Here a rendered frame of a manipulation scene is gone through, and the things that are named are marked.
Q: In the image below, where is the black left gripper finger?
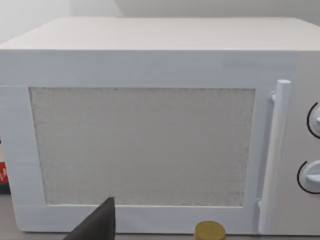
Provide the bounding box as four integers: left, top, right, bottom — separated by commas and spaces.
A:
62, 196, 116, 240

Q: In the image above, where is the pale microwave door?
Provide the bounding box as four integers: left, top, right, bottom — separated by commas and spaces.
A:
0, 51, 297, 235

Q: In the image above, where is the red and white box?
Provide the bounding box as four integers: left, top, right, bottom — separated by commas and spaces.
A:
0, 138, 11, 195

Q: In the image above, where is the yellow bottle cap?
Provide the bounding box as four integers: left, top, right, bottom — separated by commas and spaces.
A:
193, 220, 227, 240

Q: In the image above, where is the pale microwave oven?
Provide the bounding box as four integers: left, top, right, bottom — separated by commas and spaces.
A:
0, 16, 320, 236

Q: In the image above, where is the white microwave knob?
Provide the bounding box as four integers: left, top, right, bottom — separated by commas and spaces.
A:
306, 101, 320, 139
296, 160, 320, 195

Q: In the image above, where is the pale microwave door handle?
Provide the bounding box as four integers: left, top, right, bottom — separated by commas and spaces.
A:
256, 79, 292, 232

